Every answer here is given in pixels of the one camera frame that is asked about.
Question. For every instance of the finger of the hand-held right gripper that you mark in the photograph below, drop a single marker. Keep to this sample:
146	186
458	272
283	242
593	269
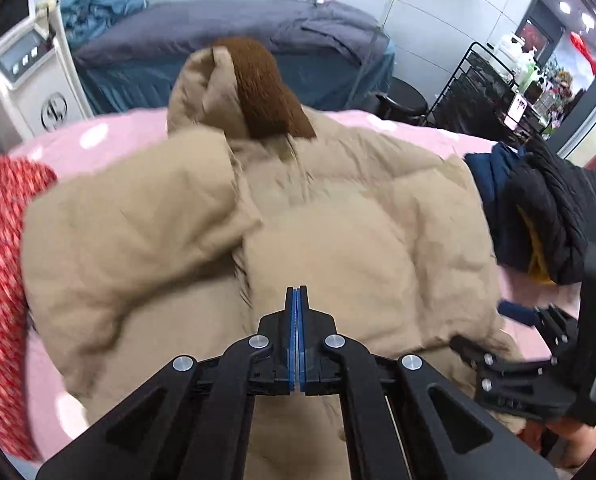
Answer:
520	310
523	385

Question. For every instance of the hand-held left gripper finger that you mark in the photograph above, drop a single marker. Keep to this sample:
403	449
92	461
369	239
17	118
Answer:
292	345
302	345

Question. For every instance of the tan hooded puffer coat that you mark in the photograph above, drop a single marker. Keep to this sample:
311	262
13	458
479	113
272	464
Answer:
353	240

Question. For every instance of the person's right hand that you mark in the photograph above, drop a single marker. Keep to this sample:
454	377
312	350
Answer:
573	440

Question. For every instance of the yellow garment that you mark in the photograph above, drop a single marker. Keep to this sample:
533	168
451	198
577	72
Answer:
538	260

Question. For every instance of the black knit sweater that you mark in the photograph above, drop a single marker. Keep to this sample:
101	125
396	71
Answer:
553	210

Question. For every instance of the navy garment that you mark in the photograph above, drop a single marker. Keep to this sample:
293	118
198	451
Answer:
488	175

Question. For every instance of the phone with white case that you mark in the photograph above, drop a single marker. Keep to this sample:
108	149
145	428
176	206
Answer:
517	110

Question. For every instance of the green bottle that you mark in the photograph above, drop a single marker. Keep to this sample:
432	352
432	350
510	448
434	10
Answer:
528	70

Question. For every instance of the black round stool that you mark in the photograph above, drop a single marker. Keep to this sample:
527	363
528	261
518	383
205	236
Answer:
403	97

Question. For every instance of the blue massage bed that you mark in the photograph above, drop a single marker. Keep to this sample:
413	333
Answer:
328	80

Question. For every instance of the pink polka dot bedding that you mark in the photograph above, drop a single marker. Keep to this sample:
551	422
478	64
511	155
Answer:
92	135

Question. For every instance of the red floral cloth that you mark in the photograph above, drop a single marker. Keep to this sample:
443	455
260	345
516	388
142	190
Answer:
2	260

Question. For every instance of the white salon machine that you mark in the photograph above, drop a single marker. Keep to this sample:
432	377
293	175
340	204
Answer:
32	105

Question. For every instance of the crumpled blue cloth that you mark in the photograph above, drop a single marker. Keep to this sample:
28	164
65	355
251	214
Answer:
95	10

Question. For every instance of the framed wall picture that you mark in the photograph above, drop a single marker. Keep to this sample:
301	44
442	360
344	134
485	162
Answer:
540	30

